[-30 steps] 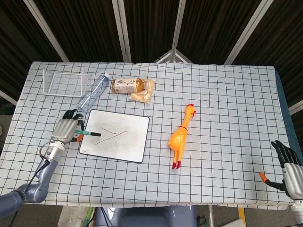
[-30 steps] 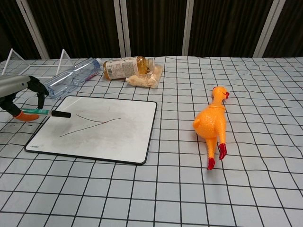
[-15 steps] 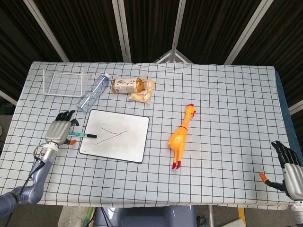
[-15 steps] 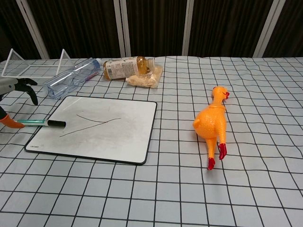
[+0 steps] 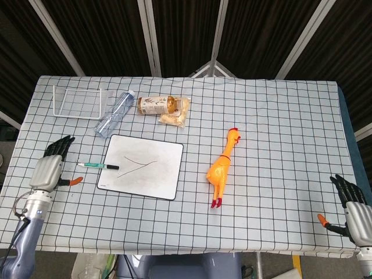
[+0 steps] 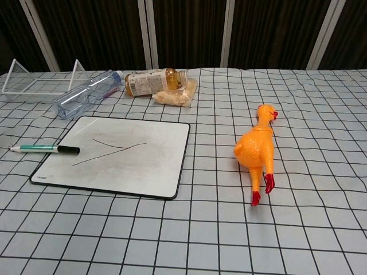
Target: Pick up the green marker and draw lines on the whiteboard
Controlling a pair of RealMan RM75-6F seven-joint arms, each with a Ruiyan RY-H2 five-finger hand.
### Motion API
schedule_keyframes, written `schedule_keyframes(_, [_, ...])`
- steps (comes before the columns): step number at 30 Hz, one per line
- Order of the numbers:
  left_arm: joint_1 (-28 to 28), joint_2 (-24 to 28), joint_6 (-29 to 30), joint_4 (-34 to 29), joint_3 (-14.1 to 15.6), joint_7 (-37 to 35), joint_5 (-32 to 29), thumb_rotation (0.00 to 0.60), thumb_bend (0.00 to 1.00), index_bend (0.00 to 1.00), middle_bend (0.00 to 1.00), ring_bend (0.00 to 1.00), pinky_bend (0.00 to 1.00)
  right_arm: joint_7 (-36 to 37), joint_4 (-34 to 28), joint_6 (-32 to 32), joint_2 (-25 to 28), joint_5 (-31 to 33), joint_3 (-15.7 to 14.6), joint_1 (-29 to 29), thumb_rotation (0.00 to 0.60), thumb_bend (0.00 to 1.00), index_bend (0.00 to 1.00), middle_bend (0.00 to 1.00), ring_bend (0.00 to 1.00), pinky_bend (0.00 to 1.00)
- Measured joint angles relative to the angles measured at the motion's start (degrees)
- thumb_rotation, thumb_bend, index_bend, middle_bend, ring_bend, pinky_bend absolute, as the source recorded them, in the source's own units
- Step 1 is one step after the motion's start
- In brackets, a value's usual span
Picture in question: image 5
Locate white paper sheet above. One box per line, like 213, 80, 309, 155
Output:
278, 269, 303, 279

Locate green white marker pen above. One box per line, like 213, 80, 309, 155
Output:
77, 162, 120, 170

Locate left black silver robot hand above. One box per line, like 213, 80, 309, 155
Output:
30, 135, 84, 192

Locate orange rubber chicken toy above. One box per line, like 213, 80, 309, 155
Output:
206, 127, 242, 209

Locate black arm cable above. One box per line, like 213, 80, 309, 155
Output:
5, 191, 31, 262

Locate yellow flat item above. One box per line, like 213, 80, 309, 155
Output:
292, 255, 303, 277

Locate clear plastic bag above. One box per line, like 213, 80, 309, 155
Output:
71, 253, 117, 279

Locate clear plastic water bottle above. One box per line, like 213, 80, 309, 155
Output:
93, 90, 136, 138

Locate grey-blue robot torso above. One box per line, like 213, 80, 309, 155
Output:
116, 252, 242, 279

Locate metal table leg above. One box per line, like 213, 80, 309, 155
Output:
255, 252, 264, 279

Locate white whiteboard black rim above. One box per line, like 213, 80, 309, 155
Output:
96, 134, 184, 201

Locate white black checked tablecloth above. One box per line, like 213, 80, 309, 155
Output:
0, 75, 361, 259

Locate amber tea bottle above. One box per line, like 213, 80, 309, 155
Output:
137, 96, 183, 116

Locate white wire mesh rack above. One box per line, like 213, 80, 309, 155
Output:
52, 85, 109, 120

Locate dark folding screen white frames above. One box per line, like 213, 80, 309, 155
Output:
0, 0, 372, 146

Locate clear bag of beige snack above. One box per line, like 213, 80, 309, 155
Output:
159, 97, 192, 128

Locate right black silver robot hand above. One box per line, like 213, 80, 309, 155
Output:
317, 174, 372, 249

